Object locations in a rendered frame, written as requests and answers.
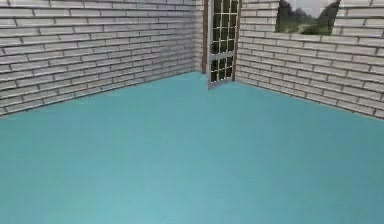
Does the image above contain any window with outdoor view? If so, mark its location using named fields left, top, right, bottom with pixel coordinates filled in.
left=275, top=0, right=342, bottom=36

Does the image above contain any white glazed lattice door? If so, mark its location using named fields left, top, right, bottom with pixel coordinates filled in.
left=206, top=0, right=242, bottom=90

